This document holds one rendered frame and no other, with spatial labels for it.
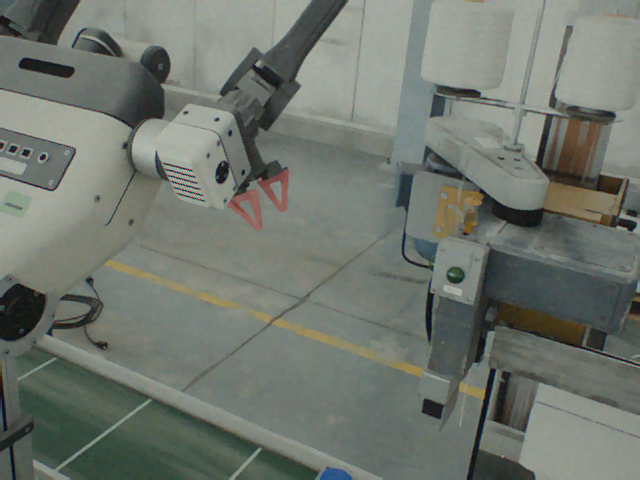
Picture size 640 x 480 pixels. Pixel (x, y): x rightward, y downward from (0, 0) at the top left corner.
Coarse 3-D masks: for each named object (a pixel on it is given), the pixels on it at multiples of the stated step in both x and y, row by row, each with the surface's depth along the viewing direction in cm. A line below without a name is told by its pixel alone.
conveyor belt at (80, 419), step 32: (32, 352) 235; (32, 384) 218; (64, 384) 220; (96, 384) 221; (64, 416) 205; (96, 416) 206; (128, 416) 208; (160, 416) 209; (32, 448) 191; (64, 448) 192; (96, 448) 193; (128, 448) 195; (160, 448) 196; (192, 448) 197; (224, 448) 198; (256, 448) 199
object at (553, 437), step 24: (552, 408) 131; (576, 408) 129; (600, 408) 127; (528, 432) 135; (552, 432) 133; (576, 432) 130; (600, 432) 128; (624, 432) 126; (528, 456) 137; (552, 456) 134; (576, 456) 132; (600, 456) 129; (624, 456) 127
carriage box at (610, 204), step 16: (608, 176) 155; (560, 192) 140; (576, 192) 141; (592, 192) 142; (608, 192) 156; (624, 192) 153; (592, 208) 132; (608, 208) 133; (608, 224) 128; (512, 320) 143; (528, 320) 141; (544, 320) 139; (560, 320) 138; (560, 336) 139; (576, 336) 137
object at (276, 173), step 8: (272, 168) 123; (280, 168) 125; (264, 176) 122; (272, 176) 122; (280, 176) 126; (288, 176) 127; (264, 184) 129; (264, 192) 129; (272, 192) 129; (272, 200) 129; (280, 208) 129
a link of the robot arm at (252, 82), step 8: (248, 72) 108; (256, 72) 109; (264, 72) 111; (240, 80) 106; (248, 80) 106; (256, 80) 108; (264, 80) 109; (272, 80) 110; (248, 88) 106; (256, 88) 106; (264, 88) 108; (272, 88) 109; (256, 96) 106; (264, 96) 107; (272, 96) 110; (264, 104) 106
